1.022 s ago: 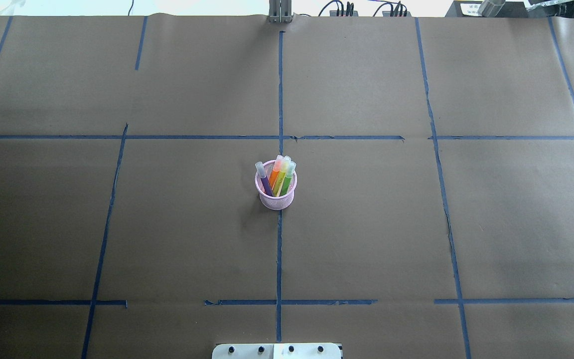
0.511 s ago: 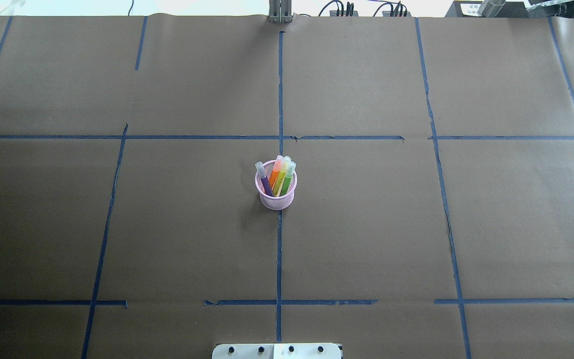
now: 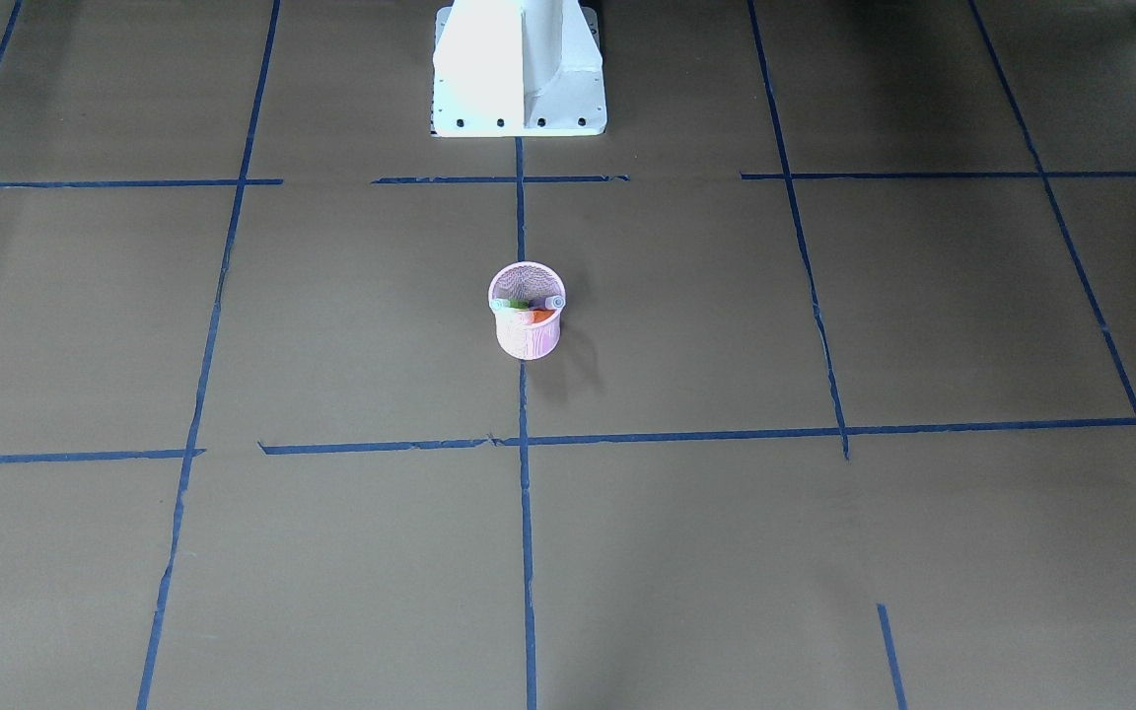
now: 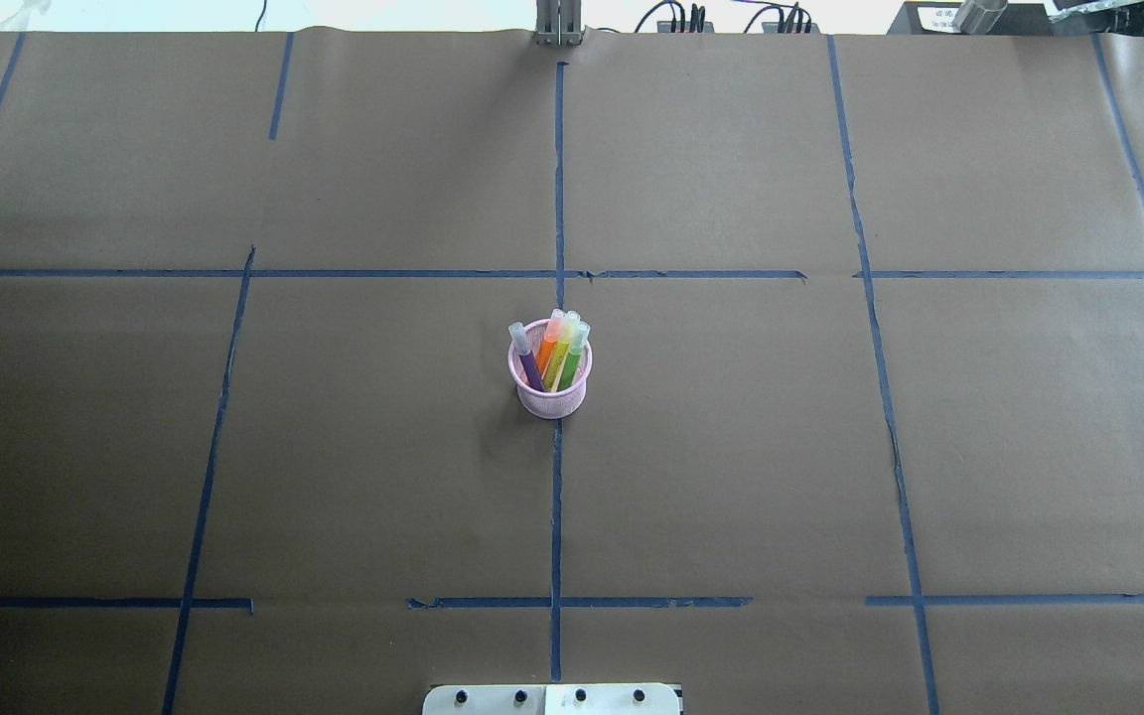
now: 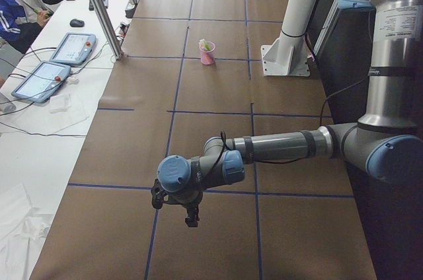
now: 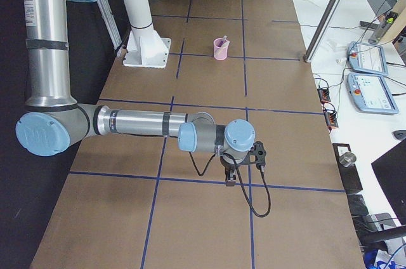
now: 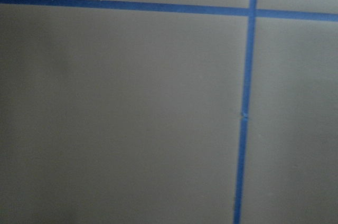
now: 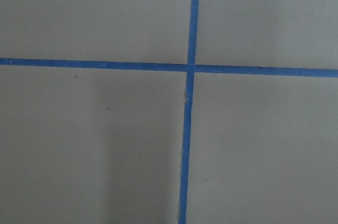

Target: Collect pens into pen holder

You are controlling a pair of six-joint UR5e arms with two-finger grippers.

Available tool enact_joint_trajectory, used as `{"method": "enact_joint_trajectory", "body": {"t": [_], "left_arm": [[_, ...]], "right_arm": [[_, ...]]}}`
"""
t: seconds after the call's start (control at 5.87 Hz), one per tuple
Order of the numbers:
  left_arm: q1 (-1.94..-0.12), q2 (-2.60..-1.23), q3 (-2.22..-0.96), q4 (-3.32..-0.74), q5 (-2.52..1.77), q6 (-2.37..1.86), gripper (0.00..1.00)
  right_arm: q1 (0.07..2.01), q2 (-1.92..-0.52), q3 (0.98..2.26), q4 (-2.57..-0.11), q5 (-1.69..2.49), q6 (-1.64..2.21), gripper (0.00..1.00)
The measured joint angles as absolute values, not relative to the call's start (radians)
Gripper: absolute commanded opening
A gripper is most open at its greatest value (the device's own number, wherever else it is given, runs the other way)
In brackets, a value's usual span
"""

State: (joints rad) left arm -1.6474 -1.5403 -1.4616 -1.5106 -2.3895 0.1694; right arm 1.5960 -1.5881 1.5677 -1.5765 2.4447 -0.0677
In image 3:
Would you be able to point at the purple highlighter pen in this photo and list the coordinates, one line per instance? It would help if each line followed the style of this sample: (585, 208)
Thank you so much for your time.
(541, 303)

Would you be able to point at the pink mesh pen holder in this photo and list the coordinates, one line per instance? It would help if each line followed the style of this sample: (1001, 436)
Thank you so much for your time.
(522, 281)

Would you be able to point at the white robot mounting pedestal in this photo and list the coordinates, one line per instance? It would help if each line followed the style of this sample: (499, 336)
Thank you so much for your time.
(518, 68)

